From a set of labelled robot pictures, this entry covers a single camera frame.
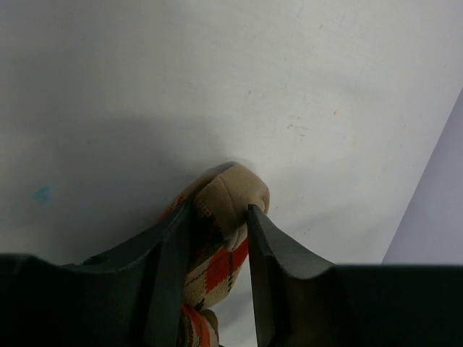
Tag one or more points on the tan argyle sock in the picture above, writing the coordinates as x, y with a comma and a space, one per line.
218, 244

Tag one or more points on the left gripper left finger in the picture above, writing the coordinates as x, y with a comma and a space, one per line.
130, 295

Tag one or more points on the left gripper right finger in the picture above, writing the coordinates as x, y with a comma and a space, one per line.
290, 286

